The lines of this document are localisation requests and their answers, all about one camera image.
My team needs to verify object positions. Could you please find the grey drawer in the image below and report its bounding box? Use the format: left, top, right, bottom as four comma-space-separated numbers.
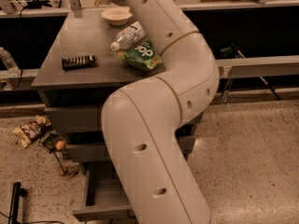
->
73, 161, 135, 222
66, 135, 195, 162
45, 105, 102, 133

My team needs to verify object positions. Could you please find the grey top drawer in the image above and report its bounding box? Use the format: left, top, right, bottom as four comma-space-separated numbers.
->
45, 105, 102, 133

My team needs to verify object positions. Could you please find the brown snack bag on floor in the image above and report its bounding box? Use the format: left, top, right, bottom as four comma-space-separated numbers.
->
13, 116, 51, 147

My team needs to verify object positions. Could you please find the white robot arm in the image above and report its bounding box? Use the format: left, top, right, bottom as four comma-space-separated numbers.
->
101, 0, 219, 224

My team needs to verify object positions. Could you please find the grey bottom drawer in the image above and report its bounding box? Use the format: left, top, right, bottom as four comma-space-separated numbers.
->
73, 161, 135, 222

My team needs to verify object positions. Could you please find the grey drawer cabinet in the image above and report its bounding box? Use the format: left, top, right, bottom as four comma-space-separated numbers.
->
31, 7, 204, 173

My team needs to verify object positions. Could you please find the grey middle drawer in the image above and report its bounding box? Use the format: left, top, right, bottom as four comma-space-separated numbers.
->
66, 135, 195, 162

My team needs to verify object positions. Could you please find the black stand on floor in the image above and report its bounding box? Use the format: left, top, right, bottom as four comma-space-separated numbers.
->
7, 182, 28, 224

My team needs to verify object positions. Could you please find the clear plastic water bottle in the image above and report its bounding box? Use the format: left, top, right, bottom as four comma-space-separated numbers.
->
110, 21, 146, 51

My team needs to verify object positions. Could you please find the dark green bag on floor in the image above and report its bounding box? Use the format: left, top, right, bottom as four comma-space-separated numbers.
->
38, 130, 66, 153

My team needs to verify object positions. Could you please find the white paper bowl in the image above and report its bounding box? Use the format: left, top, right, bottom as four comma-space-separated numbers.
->
101, 7, 132, 26

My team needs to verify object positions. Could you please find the clear cup on floor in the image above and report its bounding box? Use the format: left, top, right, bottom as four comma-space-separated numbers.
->
48, 152, 65, 175

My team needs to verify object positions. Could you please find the orange ball on floor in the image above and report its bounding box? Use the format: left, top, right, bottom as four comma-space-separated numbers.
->
56, 141, 66, 150

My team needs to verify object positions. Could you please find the green chip bag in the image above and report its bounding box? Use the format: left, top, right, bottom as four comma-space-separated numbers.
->
112, 39, 163, 71

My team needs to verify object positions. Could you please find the clear bottle at left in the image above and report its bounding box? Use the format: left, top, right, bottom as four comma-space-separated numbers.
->
0, 47, 21, 77

